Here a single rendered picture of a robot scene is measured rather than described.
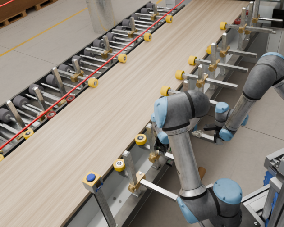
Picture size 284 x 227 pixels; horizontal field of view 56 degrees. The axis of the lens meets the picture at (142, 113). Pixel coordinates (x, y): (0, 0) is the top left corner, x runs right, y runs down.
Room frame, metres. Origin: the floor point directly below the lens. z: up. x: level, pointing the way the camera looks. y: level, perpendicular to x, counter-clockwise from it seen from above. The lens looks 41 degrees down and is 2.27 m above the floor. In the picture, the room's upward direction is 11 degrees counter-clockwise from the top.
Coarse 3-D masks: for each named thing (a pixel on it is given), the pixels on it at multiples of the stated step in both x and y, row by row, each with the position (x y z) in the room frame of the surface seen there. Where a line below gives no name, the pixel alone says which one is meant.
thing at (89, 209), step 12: (228, 36) 2.80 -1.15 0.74; (192, 72) 2.09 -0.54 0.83; (204, 72) 2.30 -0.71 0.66; (192, 84) 2.09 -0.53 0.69; (144, 132) 1.45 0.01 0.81; (132, 144) 1.34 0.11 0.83; (132, 156) 1.31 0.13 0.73; (108, 180) 1.11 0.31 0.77; (120, 180) 1.18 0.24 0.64; (108, 192) 1.08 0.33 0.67; (84, 204) 0.93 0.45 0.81; (96, 204) 0.99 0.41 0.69; (72, 216) 0.86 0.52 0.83; (84, 216) 0.91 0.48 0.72
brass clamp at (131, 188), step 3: (138, 171) 1.08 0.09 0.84; (138, 174) 1.06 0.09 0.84; (144, 174) 1.05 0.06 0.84; (138, 177) 1.04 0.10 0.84; (141, 177) 1.03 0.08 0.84; (144, 177) 1.05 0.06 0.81; (138, 180) 1.02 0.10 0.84; (129, 183) 1.00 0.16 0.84; (138, 183) 1.00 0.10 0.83; (129, 186) 0.98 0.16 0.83; (132, 186) 0.98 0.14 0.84; (135, 186) 0.97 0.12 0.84; (138, 186) 0.99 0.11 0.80; (129, 189) 0.98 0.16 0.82; (132, 189) 0.96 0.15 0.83; (135, 189) 0.97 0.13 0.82; (132, 192) 0.96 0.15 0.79
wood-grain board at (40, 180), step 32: (192, 0) 3.67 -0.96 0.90; (160, 32) 2.89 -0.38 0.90; (192, 32) 2.75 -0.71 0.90; (128, 64) 2.33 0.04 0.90; (160, 64) 2.22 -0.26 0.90; (96, 96) 1.90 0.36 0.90; (128, 96) 1.81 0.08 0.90; (64, 128) 1.56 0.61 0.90; (96, 128) 1.50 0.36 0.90; (128, 128) 1.43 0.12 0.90; (32, 160) 1.29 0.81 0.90; (64, 160) 1.24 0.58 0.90; (96, 160) 1.19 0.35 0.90; (0, 192) 1.07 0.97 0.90; (32, 192) 1.03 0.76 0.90; (64, 192) 0.98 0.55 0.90; (0, 224) 0.85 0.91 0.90; (32, 224) 0.81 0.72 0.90; (64, 224) 0.79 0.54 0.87
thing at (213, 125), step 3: (213, 123) 1.24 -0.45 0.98; (204, 126) 1.26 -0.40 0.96; (207, 126) 1.25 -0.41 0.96; (210, 126) 1.23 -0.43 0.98; (213, 126) 1.21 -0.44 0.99; (204, 129) 1.24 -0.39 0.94; (207, 129) 1.23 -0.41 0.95; (210, 129) 1.22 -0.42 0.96; (213, 129) 1.20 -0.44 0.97; (216, 129) 1.19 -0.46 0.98
